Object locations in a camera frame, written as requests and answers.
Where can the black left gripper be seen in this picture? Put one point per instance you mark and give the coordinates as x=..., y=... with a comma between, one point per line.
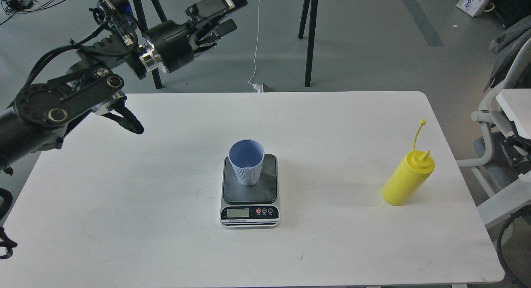
x=169, y=46

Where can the blue plastic cup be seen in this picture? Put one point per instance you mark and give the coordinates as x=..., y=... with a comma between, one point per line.
x=246, y=158

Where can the yellow squeeze bottle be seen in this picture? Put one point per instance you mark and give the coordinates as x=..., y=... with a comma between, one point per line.
x=414, y=169

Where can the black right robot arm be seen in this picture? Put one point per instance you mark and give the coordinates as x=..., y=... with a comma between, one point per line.
x=525, y=210

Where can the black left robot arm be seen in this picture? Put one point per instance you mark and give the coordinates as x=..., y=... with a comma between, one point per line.
x=72, y=81

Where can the digital kitchen scale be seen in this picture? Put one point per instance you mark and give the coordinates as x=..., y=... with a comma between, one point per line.
x=251, y=207

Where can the black trestle rack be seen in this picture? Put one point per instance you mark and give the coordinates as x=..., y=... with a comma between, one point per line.
x=136, y=16

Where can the white cardboard box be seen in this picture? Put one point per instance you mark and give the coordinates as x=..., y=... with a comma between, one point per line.
x=472, y=7

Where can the white office chair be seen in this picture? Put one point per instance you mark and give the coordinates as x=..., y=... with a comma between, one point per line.
x=499, y=156

